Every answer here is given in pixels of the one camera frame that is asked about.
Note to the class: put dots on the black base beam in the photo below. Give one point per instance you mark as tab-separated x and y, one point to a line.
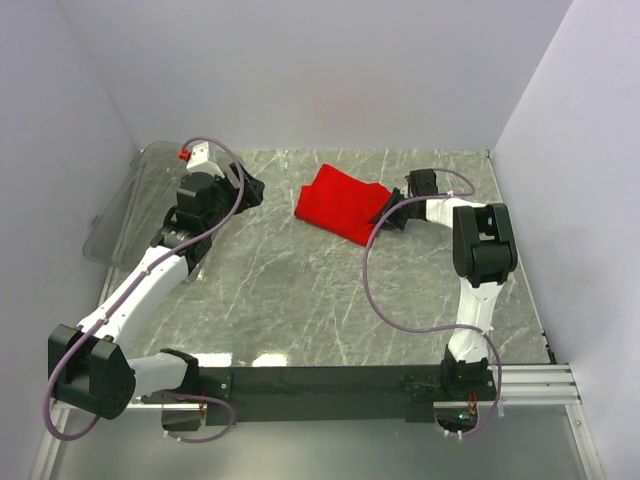
275	394

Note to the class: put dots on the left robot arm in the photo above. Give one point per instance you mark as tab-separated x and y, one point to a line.
87	364

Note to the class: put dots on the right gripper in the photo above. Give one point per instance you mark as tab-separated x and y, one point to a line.
394	221

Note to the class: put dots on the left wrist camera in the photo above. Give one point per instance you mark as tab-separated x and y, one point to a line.
201	158

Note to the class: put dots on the aluminium rail frame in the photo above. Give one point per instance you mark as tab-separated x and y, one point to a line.
535	431

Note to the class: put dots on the red t shirt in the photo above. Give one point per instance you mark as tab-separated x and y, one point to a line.
341	204

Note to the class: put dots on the clear plastic bin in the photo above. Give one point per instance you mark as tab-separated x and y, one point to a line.
122	233

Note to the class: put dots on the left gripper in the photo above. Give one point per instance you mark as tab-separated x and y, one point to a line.
252	193

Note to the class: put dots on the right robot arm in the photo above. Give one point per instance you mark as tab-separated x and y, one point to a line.
484	254

